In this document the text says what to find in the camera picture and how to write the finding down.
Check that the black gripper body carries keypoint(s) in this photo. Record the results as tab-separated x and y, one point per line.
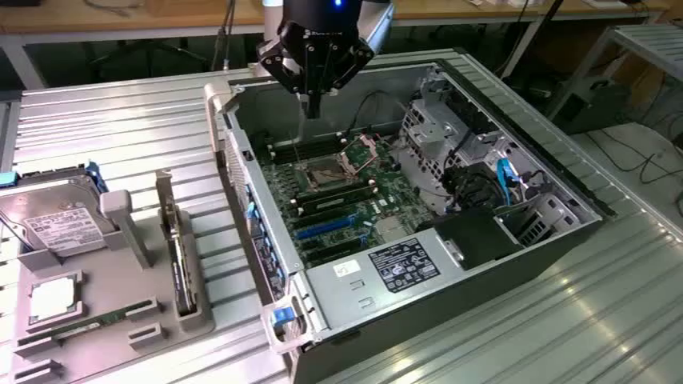
323	20

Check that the green graphics card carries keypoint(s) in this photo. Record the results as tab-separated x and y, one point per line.
179	272

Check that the beige case corner fixture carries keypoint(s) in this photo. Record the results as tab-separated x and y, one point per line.
219	104
283	340

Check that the silver disk bay cage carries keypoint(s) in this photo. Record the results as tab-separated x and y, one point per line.
427	132

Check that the metal socket cover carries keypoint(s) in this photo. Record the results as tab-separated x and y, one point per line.
363	154

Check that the black chair base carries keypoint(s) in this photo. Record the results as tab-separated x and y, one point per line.
153	45

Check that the CPU socket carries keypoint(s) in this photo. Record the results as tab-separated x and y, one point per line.
321	174

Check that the green motherboard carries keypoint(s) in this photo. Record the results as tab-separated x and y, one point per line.
385	188

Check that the installed black RAM stick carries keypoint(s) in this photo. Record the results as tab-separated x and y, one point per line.
334	197

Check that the blue slot clip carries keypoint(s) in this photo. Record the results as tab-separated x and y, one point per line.
251	210

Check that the blue expansion slot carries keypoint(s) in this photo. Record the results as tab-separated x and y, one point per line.
326	229

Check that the silver chipset heat sink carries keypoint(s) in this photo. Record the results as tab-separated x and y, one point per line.
393	230

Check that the black box on floor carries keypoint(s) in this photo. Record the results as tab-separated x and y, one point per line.
598	108

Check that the black expansion slot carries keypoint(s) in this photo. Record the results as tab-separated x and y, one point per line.
337	250

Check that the silver vented disk bay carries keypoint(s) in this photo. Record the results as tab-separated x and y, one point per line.
550	220

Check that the metal slat side table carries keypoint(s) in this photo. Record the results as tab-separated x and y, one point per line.
651	44

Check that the silver power supply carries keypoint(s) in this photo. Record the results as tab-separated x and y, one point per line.
347	296

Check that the hard disk with blue carrier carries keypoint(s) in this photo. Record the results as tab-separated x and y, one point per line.
54	224

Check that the blue case latch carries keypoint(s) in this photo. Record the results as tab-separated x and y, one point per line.
282	314

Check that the open black PC case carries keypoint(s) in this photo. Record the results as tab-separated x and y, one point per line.
481	312

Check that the green RAM stick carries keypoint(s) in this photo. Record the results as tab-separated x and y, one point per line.
102	320

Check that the silver CPU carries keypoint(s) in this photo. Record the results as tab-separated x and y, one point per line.
51	298

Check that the grey parts rack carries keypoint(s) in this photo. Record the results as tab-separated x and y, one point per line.
107	352

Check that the wooden desk with white frame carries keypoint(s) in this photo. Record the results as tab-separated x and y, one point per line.
134	22

